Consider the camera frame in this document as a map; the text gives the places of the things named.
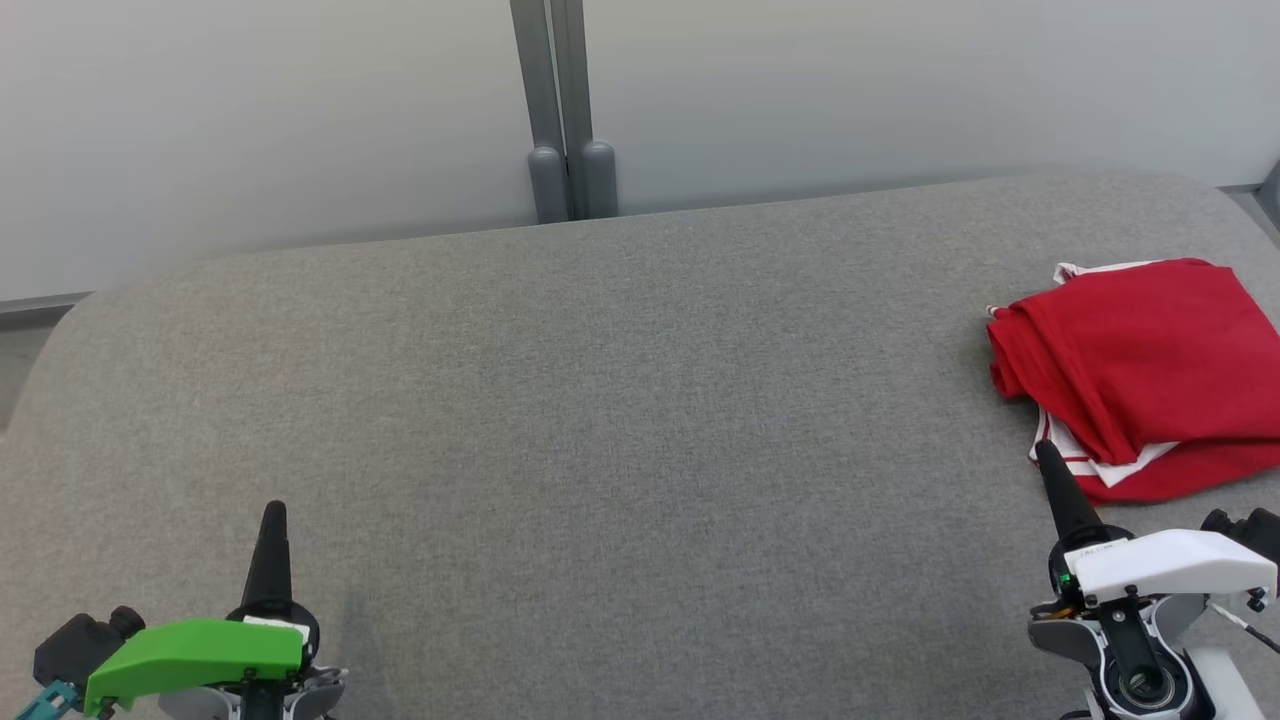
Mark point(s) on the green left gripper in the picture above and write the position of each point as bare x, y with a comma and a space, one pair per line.
190, 655

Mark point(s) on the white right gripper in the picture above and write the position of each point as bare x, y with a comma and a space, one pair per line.
1170, 565

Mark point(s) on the red Bulls basketball jersey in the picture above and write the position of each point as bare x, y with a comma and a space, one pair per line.
1150, 340

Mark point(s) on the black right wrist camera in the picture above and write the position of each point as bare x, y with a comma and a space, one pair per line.
1245, 530

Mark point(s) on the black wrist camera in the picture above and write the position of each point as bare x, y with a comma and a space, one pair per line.
1245, 530
80, 640

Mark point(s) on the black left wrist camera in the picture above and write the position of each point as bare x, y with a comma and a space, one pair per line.
80, 640

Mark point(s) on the teal left camera connector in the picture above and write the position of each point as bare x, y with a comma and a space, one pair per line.
45, 700

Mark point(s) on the grey wall baseboard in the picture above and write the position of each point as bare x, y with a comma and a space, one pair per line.
40, 306

